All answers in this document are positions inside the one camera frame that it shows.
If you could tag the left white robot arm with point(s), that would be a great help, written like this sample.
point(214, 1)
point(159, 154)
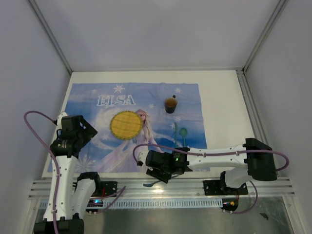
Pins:
point(68, 199)

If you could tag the white slotted cable duct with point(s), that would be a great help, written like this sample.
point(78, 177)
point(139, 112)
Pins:
point(167, 203)

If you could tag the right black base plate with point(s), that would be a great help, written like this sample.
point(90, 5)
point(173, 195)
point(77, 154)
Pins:
point(217, 187)

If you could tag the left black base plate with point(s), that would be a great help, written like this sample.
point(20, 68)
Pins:
point(107, 188)

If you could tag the teal plastic spoon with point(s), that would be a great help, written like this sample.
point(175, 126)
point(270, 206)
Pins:
point(183, 132)

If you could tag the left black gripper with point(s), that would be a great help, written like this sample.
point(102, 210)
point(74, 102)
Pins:
point(89, 132)

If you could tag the aluminium front rail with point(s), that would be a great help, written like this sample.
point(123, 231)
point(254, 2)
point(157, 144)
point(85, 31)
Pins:
point(194, 187)

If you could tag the teal plastic knife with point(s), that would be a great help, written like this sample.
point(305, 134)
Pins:
point(176, 129)

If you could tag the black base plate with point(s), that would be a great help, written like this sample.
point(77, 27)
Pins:
point(217, 187)
point(107, 188)

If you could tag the blue pink Elsa cloth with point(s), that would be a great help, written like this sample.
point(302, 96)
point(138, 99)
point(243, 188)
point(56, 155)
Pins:
point(98, 103)

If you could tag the right aluminium side rail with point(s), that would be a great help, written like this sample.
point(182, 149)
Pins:
point(253, 117)

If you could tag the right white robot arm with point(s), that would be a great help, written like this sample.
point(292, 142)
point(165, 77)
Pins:
point(234, 158)

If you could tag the dark teal plastic fork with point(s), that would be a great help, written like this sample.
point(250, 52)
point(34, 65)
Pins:
point(150, 184)

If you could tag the yellow woven round plate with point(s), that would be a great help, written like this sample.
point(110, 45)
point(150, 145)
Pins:
point(126, 125)

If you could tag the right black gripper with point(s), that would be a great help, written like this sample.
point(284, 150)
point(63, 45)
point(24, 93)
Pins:
point(164, 177)

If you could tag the brown paper cup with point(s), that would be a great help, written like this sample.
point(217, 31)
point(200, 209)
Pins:
point(170, 104)

